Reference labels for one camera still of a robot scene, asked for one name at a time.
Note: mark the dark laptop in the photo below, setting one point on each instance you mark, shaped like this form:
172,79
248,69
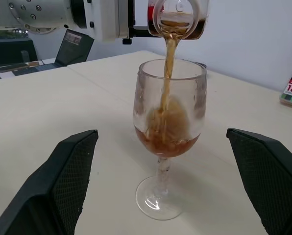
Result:
73,49

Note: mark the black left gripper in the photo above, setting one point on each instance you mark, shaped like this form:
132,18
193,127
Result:
138,14

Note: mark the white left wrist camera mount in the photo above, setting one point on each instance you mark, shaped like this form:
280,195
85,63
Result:
106,22

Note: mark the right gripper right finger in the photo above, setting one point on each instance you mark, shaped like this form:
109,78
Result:
275,181

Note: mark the small jar with red contents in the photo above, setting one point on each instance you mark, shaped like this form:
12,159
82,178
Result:
200,14

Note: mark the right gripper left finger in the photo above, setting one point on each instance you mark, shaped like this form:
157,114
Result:
43,186

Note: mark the dark flat phone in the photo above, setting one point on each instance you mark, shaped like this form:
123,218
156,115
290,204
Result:
11,67

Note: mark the clear wine glass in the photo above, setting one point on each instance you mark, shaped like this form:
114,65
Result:
170,147

